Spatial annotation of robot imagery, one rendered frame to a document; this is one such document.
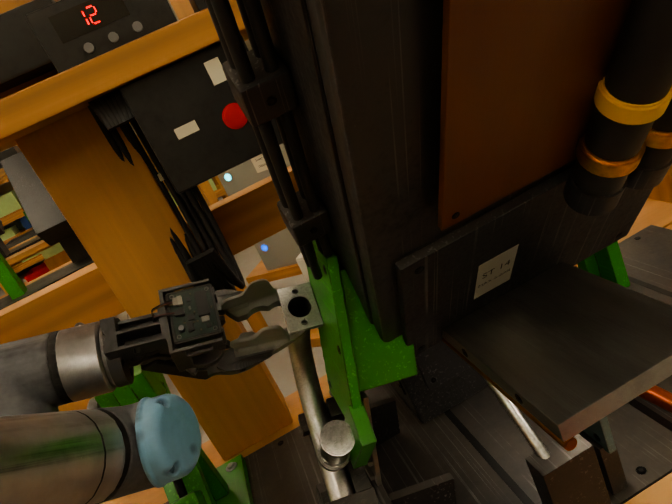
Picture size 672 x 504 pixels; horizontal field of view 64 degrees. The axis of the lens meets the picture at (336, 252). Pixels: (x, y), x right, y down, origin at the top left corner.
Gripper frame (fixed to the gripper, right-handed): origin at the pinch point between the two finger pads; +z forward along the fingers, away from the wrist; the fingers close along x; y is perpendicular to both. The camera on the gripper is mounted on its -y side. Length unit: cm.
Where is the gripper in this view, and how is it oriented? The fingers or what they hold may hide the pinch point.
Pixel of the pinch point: (295, 314)
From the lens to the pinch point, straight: 63.7
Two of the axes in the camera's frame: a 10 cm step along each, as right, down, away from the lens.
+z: 9.5, -2.2, 2.2
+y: 0.9, -4.8, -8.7
